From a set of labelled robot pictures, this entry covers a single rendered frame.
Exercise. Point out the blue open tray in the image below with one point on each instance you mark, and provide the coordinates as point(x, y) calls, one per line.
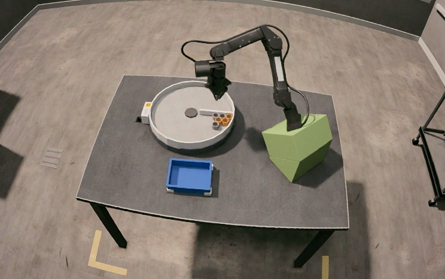
point(190, 176)

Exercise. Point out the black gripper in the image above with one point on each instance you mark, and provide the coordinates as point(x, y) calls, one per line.
point(219, 87)

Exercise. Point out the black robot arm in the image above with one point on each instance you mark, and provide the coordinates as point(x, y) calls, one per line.
point(273, 46)

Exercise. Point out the white round turntable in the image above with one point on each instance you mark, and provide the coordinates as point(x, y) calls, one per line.
point(179, 126)

